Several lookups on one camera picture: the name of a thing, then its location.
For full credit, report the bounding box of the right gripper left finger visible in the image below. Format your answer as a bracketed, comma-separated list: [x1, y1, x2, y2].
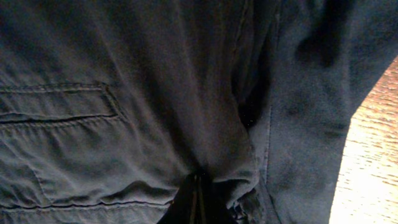
[158, 174, 196, 224]

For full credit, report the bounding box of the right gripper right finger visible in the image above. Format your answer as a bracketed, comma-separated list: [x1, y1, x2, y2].
[197, 172, 237, 224]

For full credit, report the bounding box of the navy blue garment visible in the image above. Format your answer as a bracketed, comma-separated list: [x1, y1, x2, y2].
[1, 0, 397, 223]

